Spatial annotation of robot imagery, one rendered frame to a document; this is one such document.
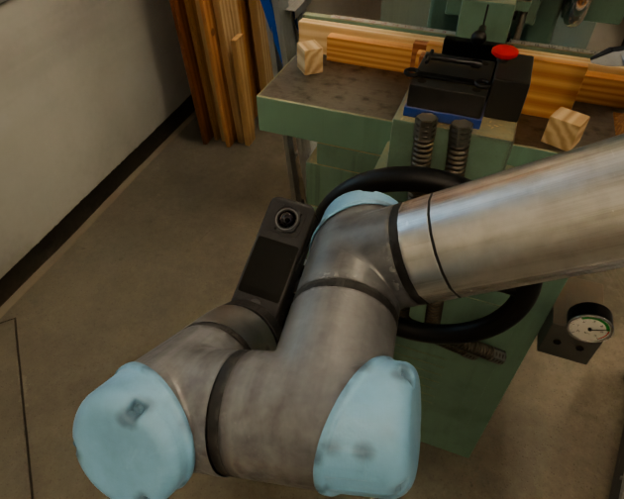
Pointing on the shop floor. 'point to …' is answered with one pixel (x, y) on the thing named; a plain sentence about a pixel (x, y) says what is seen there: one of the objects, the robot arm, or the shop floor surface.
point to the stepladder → (275, 25)
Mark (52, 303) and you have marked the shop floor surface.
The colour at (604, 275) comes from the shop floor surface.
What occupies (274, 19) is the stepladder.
